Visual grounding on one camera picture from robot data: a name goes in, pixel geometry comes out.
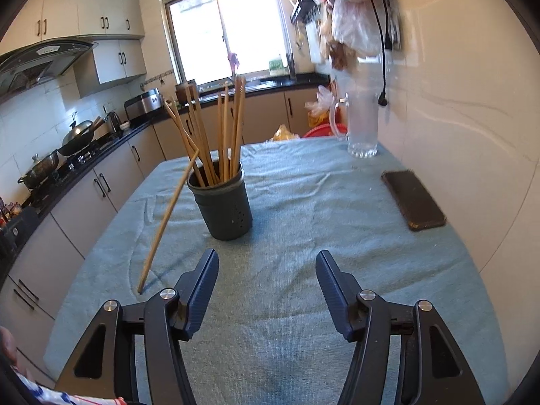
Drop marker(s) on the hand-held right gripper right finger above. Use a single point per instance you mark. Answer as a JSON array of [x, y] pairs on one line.
[[333, 295]]

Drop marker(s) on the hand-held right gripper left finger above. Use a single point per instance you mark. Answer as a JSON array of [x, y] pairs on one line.
[[202, 295]]

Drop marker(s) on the long wooden chopstick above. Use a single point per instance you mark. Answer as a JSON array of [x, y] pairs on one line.
[[169, 219]]

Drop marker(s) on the black utensil holder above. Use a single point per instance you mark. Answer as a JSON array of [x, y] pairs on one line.
[[223, 211]]

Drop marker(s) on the bundle of wooden chopsticks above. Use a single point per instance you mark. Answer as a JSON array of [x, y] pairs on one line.
[[238, 126]]

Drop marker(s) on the person's left forearm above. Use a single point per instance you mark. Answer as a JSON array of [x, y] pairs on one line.
[[6, 346]]

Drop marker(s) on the grey-green tablecloth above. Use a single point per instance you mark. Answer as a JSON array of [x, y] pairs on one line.
[[316, 219]]

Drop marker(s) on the black smartphone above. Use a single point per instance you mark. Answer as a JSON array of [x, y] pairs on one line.
[[415, 200]]

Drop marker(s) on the beige base cabinets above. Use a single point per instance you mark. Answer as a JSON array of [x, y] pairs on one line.
[[63, 228]]

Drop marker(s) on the red plastic basin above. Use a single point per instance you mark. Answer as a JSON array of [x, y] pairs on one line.
[[325, 131]]

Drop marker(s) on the clear glass pitcher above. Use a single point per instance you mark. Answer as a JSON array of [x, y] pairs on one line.
[[363, 130]]

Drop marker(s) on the yellow plastic bag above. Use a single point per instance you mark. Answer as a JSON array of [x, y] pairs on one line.
[[283, 133]]

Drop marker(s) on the person's printed clothing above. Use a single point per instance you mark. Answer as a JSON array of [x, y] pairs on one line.
[[55, 396]]

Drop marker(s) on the black gas stove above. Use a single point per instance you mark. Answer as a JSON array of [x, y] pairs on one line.
[[84, 156]]

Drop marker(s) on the steel kettle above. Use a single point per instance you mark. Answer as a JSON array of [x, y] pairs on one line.
[[113, 123]]

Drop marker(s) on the silver rice cooker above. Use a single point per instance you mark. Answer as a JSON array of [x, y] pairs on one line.
[[143, 107]]

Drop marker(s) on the black wok with steel lid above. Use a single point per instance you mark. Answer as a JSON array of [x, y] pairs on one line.
[[80, 135]]

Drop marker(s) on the brown clay pot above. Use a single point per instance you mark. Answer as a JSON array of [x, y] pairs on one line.
[[185, 93]]

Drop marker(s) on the steel pot with glass lid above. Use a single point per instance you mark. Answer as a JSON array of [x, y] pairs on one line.
[[42, 168]]

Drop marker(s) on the black kitchen countertop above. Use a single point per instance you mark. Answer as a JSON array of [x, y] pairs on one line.
[[303, 79]]

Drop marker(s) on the purple hanging ornament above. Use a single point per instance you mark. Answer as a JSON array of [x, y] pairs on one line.
[[233, 61]]

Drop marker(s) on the green package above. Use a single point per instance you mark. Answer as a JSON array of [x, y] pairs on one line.
[[276, 65]]

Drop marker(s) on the white cutting board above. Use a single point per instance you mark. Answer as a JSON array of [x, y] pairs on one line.
[[315, 46]]

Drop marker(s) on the kitchen window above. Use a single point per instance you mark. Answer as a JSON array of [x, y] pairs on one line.
[[236, 29]]

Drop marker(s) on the cluster of hanging plastic bags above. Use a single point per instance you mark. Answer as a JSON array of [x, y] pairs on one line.
[[354, 21]]

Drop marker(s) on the grey range hood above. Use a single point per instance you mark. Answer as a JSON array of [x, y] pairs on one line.
[[38, 63]]

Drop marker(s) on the beige upper cabinets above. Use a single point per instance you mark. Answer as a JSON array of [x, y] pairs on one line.
[[84, 4]]

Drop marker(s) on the black wall rack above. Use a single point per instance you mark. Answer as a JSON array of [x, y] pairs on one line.
[[303, 10]]

